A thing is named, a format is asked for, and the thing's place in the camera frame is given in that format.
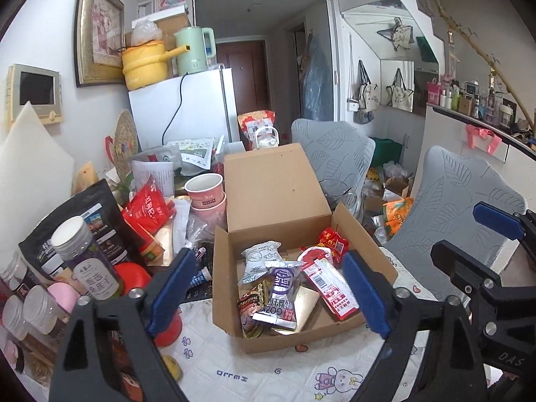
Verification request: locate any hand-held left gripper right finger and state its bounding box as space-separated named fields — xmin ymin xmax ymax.
xmin=342 ymin=250 xmax=490 ymax=402

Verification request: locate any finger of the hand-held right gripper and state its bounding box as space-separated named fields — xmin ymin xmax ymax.
xmin=473 ymin=202 xmax=536 ymax=241
xmin=430 ymin=241 xmax=536 ymax=344

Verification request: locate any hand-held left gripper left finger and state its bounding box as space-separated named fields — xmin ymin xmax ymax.
xmin=50 ymin=248 xmax=199 ymax=402

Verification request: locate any red white barcode snack packet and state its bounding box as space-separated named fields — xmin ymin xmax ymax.
xmin=302 ymin=257 xmax=361 ymax=322

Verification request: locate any red crinkled snack packet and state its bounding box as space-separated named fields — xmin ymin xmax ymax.
xmin=316 ymin=226 xmax=349 ymax=264

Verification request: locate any brown green cereal packet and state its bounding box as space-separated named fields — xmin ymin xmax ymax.
xmin=238 ymin=282 xmax=271 ymax=338

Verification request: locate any purple white snack packet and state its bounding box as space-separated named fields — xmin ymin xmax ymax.
xmin=251 ymin=260 xmax=304 ymax=331

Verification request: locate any white grey snack packet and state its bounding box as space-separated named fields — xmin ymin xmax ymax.
xmin=241 ymin=241 xmax=282 ymax=287

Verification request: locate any brown cardboard box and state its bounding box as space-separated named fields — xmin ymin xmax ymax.
xmin=212 ymin=142 xmax=398 ymax=354

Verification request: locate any blue white tube packet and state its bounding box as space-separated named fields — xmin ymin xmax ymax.
xmin=190 ymin=269 xmax=213 ymax=289

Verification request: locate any red plastic canister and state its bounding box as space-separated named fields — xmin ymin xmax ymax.
xmin=113 ymin=263 xmax=183 ymax=347

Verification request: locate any red orange snack packet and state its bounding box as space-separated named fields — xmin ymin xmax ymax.
xmin=126 ymin=213 xmax=166 ymax=264

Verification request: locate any grey leaf pattern chair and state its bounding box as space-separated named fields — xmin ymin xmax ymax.
xmin=383 ymin=146 xmax=527 ymax=302
xmin=291 ymin=118 xmax=376 ymax=218

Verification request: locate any crumpled clear plastic bag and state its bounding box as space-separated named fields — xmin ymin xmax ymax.
xmin=184 ymin=213 xmax=216 ymax=252

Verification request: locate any yellow lemon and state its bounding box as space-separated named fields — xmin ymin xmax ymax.
xmin=161 ymin=355 xmax=184 ymax=382

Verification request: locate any pink paper cup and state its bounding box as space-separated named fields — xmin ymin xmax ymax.
xmin=190 ymin=193 xmax=227 ymax=229
xmin=184 ymin=173 xmax=224 ymax=209

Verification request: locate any orange snack bag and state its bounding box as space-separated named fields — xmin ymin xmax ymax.
xmin=383 ymin=197 xmax=415 ymax=235

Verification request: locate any red sauce packet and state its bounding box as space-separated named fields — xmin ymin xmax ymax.
xmin=122 ymin=175 xmax=176 ymax=235

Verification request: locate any pink ribbon bow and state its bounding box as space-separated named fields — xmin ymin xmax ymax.
xmin=466 ymin=125 xmax=502 ymax=155

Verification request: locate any clear jar purple label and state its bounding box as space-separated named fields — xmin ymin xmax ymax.
xmin=50 ymin=215 xmax=122 ymax=302

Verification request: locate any small open cardboard box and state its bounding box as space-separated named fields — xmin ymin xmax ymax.
xmin=383 ymin=176 xmax=411 ymax=199

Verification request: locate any white printed tablecloth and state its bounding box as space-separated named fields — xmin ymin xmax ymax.
xmin=159 ymin=247 xmax=503 ymax=402

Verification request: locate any pink bottle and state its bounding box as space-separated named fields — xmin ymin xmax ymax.
xmin=47 ymin=281 xmax=80 ymax=315

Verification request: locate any black snack bag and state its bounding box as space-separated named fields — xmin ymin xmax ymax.
xmin=18 ymin=179 xmax=145 ymax=285

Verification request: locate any white printed paper bag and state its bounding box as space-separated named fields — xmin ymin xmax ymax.
xmin=132 ymin=160 xmax=174 ymax=197

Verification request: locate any row of cosmetic bottles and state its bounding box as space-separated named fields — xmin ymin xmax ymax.
xmin=427 ymin=73 xmax=536 ymax=143

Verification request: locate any green bin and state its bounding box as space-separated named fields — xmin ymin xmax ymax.
xmin=371 ymin=137 xmax=403 ymax=168

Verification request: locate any silver snack bag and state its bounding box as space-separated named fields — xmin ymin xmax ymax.
xmin=132 ymin=144 xmax=181 ymax=166

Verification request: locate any green white bag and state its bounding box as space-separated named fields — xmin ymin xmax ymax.
xmin=176 ymin=137 xmax=215 ymax=177

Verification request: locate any clear jar white lid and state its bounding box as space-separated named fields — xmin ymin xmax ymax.
xmin=0 ymin=295 xmax=28 ymax=342
xmin=23 ymin=285 xmax=70 ymax=336

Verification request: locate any pink gift bag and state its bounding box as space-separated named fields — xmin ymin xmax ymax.
xmin=426 ymin=80 xmax=442 ymax=107

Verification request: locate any tan wooden board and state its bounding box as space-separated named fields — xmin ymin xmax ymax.
xmin=73 ymin=161 xmax=99 ymax=195

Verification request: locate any round woven mat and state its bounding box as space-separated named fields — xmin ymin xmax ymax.
xmin=112 ymin=110 xmax=140 ymax=181

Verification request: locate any clear jar dark label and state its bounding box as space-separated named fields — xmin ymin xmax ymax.
xmin=0 ymin=249 xmax=40 ymax=298

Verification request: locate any canvas tote bag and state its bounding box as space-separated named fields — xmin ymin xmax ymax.
xmin=352 ymin=59 xmax=381 ymax=110

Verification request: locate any red yellow snack bag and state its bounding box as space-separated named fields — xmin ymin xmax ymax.
xmin=237 ymin=110 xmax=275 ymax=149

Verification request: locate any white refrigerator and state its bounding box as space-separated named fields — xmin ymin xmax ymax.
xmin=128 ymin=67 xmax=240 ymax=151

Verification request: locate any green paper bag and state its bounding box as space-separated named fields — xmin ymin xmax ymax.
xmin=416 ymin=36 xmax=438 ymax=63

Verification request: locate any white foam board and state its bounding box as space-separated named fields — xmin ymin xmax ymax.
xmin=0 ymin=101 xmax=76 ymax=260

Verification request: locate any bamboo branch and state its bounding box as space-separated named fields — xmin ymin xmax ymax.
xmin=421 ymin=0 xmax=536 ymax=130

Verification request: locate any star shaped hanging bag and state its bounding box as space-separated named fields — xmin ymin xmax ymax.
xmin=377 ymin=17 xmax=415 ymax=53

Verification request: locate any blue plastic garment cover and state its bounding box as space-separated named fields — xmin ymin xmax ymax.
xmin=302 ymin=36 xmax=333 ymax=120

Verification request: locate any yellow pot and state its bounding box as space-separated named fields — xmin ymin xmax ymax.
xmin=121 ymin=39 xmax=187 ymax=91

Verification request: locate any brown door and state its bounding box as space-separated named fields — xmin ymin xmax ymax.
xmin=215 ymin=40 xmax=269 ymax=116

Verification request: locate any green electric kettle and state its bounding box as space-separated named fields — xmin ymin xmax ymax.
xmin=174 ymin=26 xmax=216 ymax=77

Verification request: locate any tall cardboard box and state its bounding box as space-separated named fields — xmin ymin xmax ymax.
xmin=155 ymin=12 xmax=191 ymax=57

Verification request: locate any gold framed picture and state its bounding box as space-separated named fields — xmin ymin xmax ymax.
xmin=74 ymin=0 xmax=126 ymax=88

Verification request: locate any white handled jug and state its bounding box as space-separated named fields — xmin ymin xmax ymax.
xmin=255 ymin=126 xmax=280 ymax=149

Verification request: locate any black power cable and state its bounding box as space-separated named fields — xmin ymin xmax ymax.
xmin=162 ymin=73 xmax=189 ymax=145

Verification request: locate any wall intercom panel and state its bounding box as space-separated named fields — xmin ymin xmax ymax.
xmin=6 ymin=64 xmax=64 ymax=125

